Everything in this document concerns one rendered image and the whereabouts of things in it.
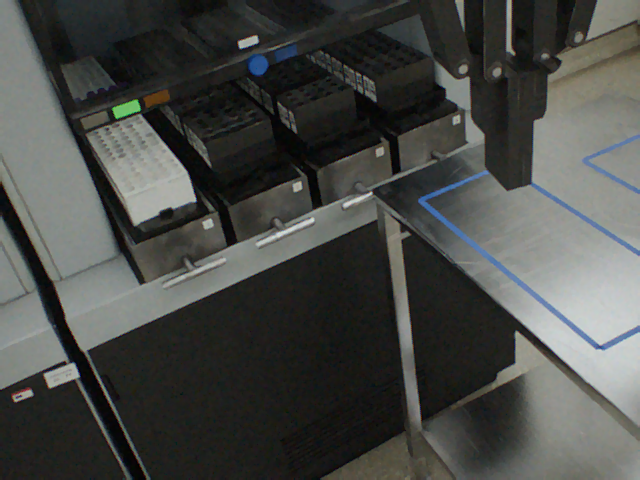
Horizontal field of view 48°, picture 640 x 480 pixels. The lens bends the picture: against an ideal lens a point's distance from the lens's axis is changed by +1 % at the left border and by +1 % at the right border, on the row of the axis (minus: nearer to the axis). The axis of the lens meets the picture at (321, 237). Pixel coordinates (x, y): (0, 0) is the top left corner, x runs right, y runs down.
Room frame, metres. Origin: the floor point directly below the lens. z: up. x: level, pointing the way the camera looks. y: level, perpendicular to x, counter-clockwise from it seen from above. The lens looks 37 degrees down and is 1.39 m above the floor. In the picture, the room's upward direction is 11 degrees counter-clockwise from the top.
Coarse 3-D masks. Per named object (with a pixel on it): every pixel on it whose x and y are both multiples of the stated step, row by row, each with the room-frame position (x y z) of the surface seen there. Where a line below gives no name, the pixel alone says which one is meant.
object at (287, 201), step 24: (192, 168) 1.07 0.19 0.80; (288, 168) 0.97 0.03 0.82; (216, 192) 0.96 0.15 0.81; (240, 192) 0.93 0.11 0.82; (264, 192) 0.93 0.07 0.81; (288, 192) 0.95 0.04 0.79; (240, 216) 0.92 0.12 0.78; (264, 216) 0.93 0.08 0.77; (288, 216) 0.94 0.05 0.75; (240, 240) 0.91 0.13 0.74; (264, 240) 0.88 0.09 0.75
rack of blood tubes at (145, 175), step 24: (144, 120) 1.14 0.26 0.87; (96, 144) 1.09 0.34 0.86; (120, 144) 1.07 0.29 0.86; (144, 144) 1.05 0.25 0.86; (120, 168) 0.99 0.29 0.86; (144, 168) 0.97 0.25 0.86; (168, 168) 0.96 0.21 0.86; (120, 192) 0.92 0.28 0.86; (144, 192) 0.91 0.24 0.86; (168, 192) 0.92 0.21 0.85; (192, 192) 0.93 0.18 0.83; (144, 216) 0.90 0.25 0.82
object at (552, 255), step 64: (576, 128) 0.92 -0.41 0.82; (384, 192) 0.85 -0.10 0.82; (448, 192) 0.82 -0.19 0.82; (512, 192) 0.79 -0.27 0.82; (576, 192) 0.77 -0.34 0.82; (384, 256) 0.86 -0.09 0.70; (448, 256) 0.69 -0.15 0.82; (512, 256) 0.66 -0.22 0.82; (576, 256) 0.64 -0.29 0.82; (512, 320) 0.56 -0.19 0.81; (576, 320) 0.54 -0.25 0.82; (512, 384) 0.91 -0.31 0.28; (576, 384) 0.47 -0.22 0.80; (448, 448) 0.80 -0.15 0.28; (512, 448) 0.77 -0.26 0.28; (576, 448) 0.75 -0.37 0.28
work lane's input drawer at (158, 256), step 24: (96, 168) 1.09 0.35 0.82; (120, 216) 0.95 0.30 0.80; (168, 216) 0.90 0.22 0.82; (192, 216) 0.90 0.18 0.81; (216, 216) 0.90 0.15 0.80; (144, 240) 0.87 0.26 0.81; (168, 240) 0.87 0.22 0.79; (192, 240) 0.89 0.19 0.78; (216, 240) 0.90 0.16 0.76; (144, 264) 0.86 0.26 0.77; (168, 264) 0.87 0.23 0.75; (192, 264) 0.86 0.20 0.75; (216, 264) 0.85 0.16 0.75; (168, 288) 0.82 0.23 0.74
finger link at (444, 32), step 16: (416, 0) 0.35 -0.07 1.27; (432, 0) 0.33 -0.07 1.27; (448, 0) 0.33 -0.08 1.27; (432, 16) 0.33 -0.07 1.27; (448, 16) 0.33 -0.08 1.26; (432, 32) 0.34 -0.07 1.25; (448, 32) 0.33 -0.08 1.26; (464, 32) 0.33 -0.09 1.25; (432, 48) 0.35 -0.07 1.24; (448, 48) 0.33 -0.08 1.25; (464, 48) 0.33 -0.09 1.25; (448, 64) 0.33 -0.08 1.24; (464, 64) 0.33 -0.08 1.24
